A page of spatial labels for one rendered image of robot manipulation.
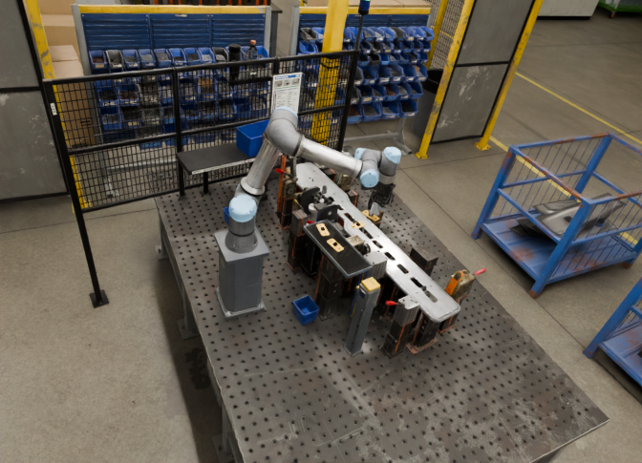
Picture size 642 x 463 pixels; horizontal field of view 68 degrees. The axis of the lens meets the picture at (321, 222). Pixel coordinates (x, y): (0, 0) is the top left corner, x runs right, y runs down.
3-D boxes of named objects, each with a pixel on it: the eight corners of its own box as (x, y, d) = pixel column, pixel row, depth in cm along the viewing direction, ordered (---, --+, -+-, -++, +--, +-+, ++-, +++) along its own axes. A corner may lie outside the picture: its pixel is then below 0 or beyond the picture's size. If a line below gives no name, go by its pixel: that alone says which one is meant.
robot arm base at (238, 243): (230, 256, 212) (230, 240, 206) (221, 235, 222) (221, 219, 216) (262, 249, 218) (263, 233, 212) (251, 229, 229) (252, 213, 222)
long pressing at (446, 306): (467, 307, 222) (468, 305, 221) (433, 326, 211) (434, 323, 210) (310, 161, 306) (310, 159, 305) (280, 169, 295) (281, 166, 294)
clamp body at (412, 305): (406, 353, 233) (426, 304, 210) (389, 362, 227) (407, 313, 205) (394, 339, 238) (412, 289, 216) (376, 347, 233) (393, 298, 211)
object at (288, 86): (298, 115, 321) (303, 70, 302) (268, 119, 310) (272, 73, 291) (297, 113, 323) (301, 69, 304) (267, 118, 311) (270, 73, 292)
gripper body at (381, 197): (382, 209, 215) (389, 188, 207) (368, 200, 219) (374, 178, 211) (392, 203, 220) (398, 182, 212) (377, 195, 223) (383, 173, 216)
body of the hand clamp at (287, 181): (291, 227, 297) (297, 180, 275) (282, 230, 294) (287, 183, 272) (287, 221, 301) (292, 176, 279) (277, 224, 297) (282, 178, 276)
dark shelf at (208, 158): (317, 147, 319) (318, 143, 317) (188, 176, 274) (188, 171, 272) (301, 133, 332) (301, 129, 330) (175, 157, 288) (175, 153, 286)
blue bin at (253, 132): (288, 146, 310) (289, 128, 302) (248, 157, 292) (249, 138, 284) (273, 135, 319) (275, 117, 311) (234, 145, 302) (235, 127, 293)
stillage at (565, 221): (563, 215, 478) (609, 131, 420) (630, 268, 424) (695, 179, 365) (470, 236, 431) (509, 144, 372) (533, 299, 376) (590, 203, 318)
